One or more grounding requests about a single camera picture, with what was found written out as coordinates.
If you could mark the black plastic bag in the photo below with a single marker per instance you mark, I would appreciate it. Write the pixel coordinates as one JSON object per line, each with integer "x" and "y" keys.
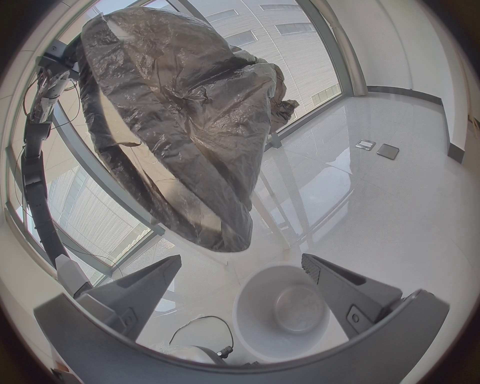
{"x": 168, "y": 112}

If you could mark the white trash bin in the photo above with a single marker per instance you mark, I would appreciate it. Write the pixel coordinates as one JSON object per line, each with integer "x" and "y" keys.
{"x": 258, "y": 337}

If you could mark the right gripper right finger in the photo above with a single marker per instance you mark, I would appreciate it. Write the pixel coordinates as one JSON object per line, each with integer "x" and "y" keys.
{"x": 352, "y": 300}

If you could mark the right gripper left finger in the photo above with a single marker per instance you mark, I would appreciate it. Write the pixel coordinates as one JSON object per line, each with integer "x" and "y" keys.
{"x": 138, "y": 292}

